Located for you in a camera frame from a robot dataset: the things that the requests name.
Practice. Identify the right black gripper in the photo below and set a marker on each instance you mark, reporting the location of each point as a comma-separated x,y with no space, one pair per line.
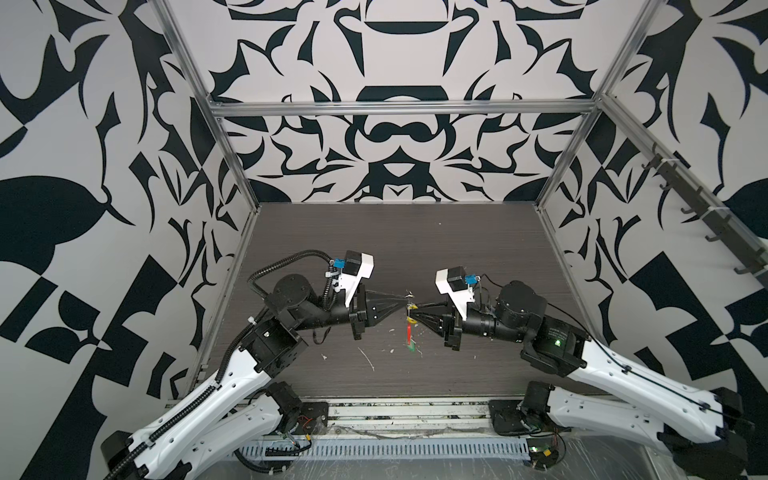
451,327

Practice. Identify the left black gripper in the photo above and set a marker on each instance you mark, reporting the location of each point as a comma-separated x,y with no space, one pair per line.
377,302

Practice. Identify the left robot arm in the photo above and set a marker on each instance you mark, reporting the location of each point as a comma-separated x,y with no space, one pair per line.
243,399

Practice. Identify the small electronics board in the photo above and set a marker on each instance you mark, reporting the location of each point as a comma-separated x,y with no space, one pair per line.
545,452

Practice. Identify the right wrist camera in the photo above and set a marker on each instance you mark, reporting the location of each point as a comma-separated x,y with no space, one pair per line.
459,286

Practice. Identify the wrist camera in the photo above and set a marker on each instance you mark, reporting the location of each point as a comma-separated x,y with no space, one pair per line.
459,286
348,272

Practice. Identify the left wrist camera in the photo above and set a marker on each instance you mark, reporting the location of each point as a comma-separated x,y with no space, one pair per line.
348,272

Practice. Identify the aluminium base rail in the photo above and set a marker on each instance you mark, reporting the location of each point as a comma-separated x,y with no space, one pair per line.
361,418

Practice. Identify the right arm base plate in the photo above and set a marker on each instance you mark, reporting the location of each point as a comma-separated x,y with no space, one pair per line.
510,417

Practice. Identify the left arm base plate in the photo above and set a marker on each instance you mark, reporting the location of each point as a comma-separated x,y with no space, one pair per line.
310,418

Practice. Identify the white cable duct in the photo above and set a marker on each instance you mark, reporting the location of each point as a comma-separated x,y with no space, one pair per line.
392,449

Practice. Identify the black wall hook rack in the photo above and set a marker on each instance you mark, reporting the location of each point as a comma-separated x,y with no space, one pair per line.
701,204

